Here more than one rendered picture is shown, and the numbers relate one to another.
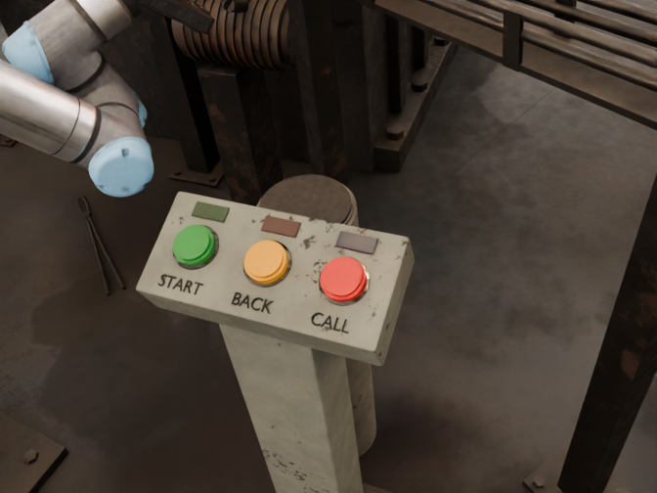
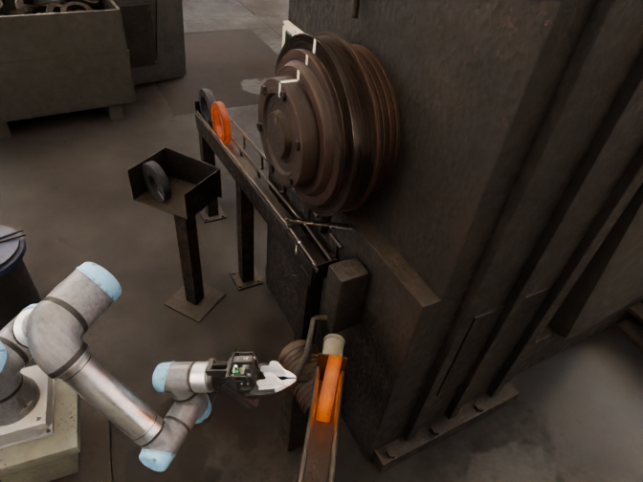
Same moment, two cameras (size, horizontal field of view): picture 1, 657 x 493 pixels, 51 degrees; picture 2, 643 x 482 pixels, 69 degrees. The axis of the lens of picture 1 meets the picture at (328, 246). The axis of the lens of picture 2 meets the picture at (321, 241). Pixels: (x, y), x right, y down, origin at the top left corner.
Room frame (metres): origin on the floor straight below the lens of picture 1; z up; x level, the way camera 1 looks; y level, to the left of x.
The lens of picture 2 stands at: (0.45, -0.29, 1.71)
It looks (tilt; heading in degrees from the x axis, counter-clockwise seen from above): 41 degrees down; 31
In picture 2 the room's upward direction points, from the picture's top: 7 degrees clockwise
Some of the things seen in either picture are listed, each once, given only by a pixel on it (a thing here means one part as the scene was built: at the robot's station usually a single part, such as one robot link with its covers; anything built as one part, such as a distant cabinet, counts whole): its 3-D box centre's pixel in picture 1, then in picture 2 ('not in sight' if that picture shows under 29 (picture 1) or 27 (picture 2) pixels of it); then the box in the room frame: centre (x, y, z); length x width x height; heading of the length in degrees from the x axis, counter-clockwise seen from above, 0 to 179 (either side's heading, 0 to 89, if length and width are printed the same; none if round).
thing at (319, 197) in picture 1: (326, 338); not in sight; (0.60, 0.02, 0.26); 0.12 x 0.12 x 0.52
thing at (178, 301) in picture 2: not in sight; (184, 241); (1.38, 0.94, 0.36); 0.26 x 0.20 x 0.72; 98
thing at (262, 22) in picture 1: (260, 122); (304, 411); (1.13, 0.10, 0.27); 0.22 x 0.13 x 0.53; 63
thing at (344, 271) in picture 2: not in sight; (344, 295); (1.30, 0.12, 0.68); 0.11 x 0.08 x 0.24; 153
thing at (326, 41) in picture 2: not in sight; (318, 128); (1.40, 0.33, 1.11); 0.47 x 0.06 x 0.47; 63
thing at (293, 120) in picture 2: not in sight; (284, 134); (1.31, 0.38, 1.11); 0.28 x 0.06 x 0.28; 63
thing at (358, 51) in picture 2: not in sight; (344, 123); (1.47, 0.30, 1.12); 0.47 x 0.10 x 0.47; 63
